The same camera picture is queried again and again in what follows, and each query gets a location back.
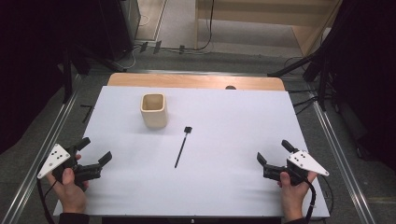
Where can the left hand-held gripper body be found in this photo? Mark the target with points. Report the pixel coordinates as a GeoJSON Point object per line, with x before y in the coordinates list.
{"type": "Point", "coordinates": [55, 157]}

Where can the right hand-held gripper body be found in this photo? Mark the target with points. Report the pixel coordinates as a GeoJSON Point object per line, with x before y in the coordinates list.
{"type": "Point", "coordinates": [303, 161]}

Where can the beige square wooden cup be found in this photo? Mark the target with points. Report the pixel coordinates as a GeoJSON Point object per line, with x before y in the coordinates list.
{"type": "Point", "coordinates": [154, 116]}

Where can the thin black brush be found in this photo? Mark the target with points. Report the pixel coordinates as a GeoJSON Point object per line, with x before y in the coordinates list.
{"type": "Point", "coordinates": [182, 147]}

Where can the person's right hand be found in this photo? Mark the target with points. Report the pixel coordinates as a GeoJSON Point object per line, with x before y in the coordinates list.
{"type": "Point", "coordinates": [292, 196]}

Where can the person's left hand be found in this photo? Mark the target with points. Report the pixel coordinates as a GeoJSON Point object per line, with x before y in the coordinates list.
{"type": "Point", "coordinates": [71, 196]}

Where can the white table board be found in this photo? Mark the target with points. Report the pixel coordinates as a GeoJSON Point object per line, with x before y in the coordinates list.
{"type": "Point", "coordinates": [218, 180]}

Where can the black metal stand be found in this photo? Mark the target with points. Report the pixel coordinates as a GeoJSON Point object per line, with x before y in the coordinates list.
{"type": "Point", "coordinates": [67, 77]}
{"type": "Point", "coordinates": [323, 81]}

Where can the wooden table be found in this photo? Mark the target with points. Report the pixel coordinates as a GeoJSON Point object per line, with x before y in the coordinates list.
{"type": "Point", "coordinates": [186, 81]}

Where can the black cabinet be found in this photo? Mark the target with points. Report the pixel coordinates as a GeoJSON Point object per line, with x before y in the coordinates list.
{"type": "Point", "coordinates": [118, 28]}

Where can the light wooden furniture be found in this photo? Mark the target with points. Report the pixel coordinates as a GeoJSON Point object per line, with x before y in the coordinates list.
{"type": "Point", "coordinates": [264, 12]}

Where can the metal floor rail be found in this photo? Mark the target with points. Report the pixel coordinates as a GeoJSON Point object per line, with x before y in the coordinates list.
{"type": "Point", "coordinates": [342, 168]}
{"type": "Point", "coordinates": [34, 174]}

